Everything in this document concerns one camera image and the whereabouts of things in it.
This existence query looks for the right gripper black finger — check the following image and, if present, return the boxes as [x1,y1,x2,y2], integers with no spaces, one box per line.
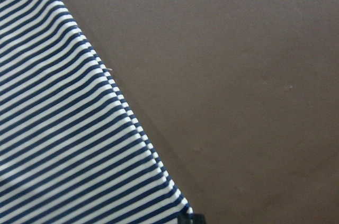
[177,213,206,224]

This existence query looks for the navy white striped polo shirt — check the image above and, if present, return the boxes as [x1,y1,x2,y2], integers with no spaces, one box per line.
[1,0,192,223]

